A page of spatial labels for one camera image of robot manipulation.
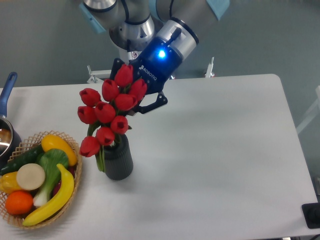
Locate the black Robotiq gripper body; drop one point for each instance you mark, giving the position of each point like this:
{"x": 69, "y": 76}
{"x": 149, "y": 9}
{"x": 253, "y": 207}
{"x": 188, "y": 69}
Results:
{"x": 156, "y": 63}

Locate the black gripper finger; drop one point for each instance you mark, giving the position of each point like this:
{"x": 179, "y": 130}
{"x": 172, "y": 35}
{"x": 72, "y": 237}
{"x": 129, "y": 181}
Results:
{"x": 149, "y": 103}

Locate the red tulip bouquet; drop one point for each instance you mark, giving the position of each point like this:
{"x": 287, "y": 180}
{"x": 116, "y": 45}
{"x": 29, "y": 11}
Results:
{"x": 105, "y": 113}

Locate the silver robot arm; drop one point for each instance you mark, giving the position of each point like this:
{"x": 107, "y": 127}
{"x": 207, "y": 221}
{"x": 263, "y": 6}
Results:
{"x": 154, "y": 36}

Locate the dark grey ribbed vase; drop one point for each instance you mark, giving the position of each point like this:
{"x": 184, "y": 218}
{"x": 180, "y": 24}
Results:
{"x": 118, "y": 160}

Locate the green bok choy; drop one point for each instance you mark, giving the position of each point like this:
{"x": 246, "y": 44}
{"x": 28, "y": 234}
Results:
{"x": 48, "y": 162}

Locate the yellow banana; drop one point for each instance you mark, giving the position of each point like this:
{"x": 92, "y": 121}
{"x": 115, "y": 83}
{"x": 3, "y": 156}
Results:
{"x": 56, "y": 203}

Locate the woven wicker basket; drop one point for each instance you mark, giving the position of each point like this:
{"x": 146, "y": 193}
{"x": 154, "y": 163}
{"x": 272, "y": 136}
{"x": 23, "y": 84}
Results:
{"x": 28, "y": 144}

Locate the green cucumber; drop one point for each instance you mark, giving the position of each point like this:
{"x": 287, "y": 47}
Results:
{"x": 27, "y": 157}

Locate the beige round disc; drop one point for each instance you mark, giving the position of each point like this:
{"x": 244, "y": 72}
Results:
{"x": 30, "y": 176}

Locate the yellow bell pepper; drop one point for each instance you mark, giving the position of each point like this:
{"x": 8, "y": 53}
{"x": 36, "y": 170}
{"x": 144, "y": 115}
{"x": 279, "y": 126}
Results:
{"x": 9, "y": 184}

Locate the orange fruit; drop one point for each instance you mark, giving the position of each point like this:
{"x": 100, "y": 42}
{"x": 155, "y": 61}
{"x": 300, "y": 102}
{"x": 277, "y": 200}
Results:
{"x": 19, "y": 203}

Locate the black device at table edge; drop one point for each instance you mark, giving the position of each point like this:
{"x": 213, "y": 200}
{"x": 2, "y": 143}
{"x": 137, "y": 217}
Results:
{"x": 311, "y": 212}

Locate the white frame at right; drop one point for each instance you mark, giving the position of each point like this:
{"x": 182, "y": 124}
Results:
{"x": 310, "y": 113}

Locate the blue handled saucepan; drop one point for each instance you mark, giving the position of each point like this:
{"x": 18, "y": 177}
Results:
{"x": 9, "y": 138}

